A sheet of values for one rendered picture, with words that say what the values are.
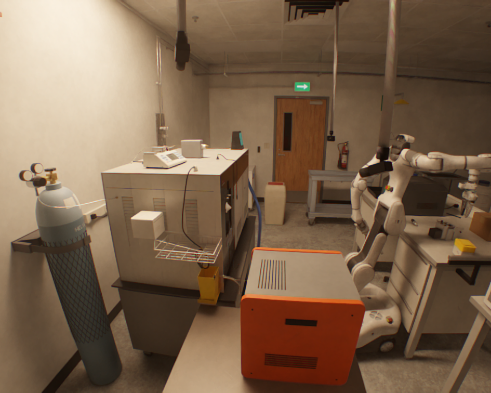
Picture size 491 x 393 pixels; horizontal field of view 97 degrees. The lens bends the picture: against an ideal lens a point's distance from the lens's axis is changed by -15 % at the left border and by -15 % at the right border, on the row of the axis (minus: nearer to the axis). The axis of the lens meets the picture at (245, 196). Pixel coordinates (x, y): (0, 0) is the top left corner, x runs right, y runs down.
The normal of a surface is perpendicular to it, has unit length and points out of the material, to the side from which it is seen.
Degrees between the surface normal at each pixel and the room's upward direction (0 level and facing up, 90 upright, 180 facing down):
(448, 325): 90
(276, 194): 84
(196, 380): 0
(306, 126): 90
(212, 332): 0
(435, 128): 90
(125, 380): 0
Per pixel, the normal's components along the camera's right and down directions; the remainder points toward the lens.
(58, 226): 0.48, 0.26
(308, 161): -0.13, 0.29
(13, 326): 0.99, 0.04
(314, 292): 0.00, -0.96
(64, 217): 0.77, 0.06
